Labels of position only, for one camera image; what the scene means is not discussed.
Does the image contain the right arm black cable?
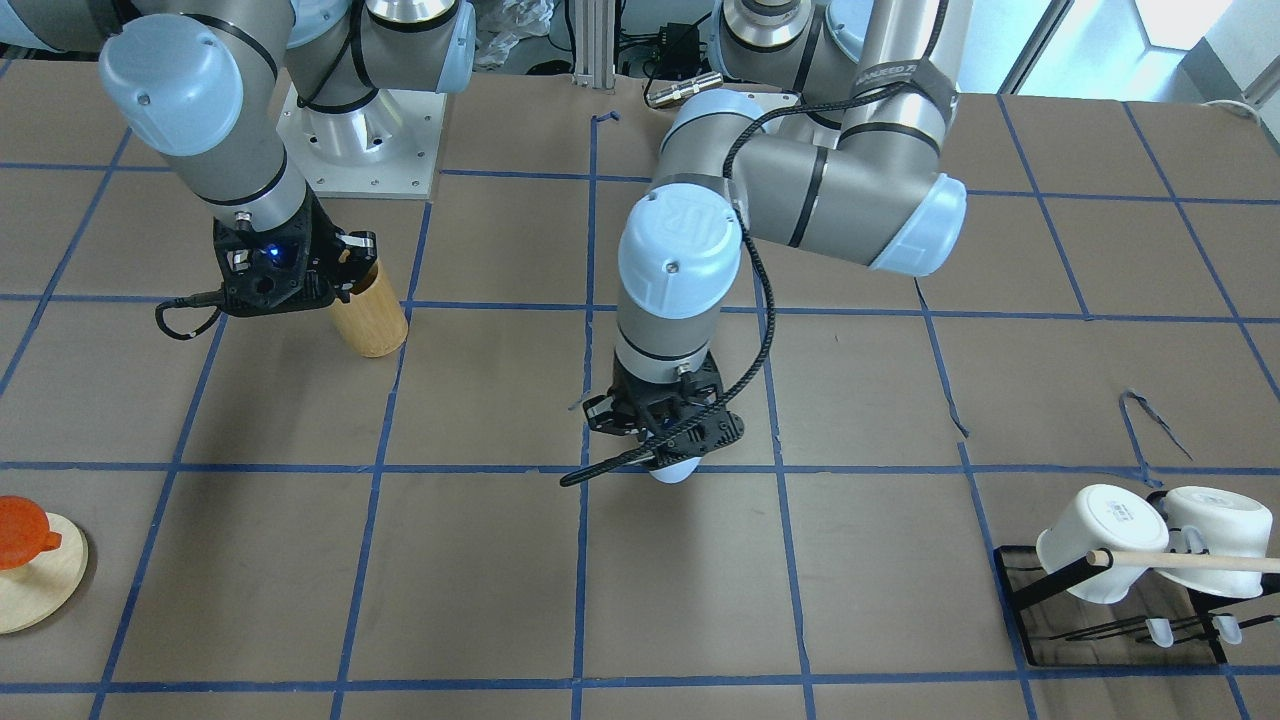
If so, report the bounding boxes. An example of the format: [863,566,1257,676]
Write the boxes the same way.
[154,290,230,342]

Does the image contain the light blue plastic cup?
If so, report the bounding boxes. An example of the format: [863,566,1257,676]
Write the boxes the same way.
[648,457,701,484]

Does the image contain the white mug outer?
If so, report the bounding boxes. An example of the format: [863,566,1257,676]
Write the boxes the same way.
[1157,486,1274,600]

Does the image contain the bamboo cylinder holder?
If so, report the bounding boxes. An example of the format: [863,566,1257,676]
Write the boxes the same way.
[328,261,410,357]

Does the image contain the orange mug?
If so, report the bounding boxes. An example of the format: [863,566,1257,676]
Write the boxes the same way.
[1,495,61,571]

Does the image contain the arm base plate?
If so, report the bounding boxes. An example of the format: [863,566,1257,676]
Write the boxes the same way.
[276,88,451,200]

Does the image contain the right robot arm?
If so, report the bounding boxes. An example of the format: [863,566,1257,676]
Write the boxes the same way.
[3,1,476,316]

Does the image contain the white mug with face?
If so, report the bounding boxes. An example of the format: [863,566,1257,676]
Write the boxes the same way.
[1036,484,1169,573]

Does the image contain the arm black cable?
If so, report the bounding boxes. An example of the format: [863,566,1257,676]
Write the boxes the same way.
[154,290,230,342]
[558,0,951,489]

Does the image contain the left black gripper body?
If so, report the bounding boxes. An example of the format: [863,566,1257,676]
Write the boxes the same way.
[584,354,746,471]

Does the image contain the wooden mug tree stand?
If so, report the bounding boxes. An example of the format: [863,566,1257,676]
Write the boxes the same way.
[1,512,90,635]

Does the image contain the black wire mug rack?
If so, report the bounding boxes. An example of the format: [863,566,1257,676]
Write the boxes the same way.
[993,489,1277,667]

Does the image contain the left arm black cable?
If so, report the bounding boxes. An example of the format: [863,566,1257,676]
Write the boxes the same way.
[558,0,951,489]

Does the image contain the aluminium frame post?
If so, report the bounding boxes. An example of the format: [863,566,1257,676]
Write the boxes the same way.
[571,0,620,94]

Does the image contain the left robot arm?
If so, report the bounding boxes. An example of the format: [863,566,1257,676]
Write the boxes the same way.
[562,1,972,486]

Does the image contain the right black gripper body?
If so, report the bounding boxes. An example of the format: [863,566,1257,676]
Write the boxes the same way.
[212,190,346,316]

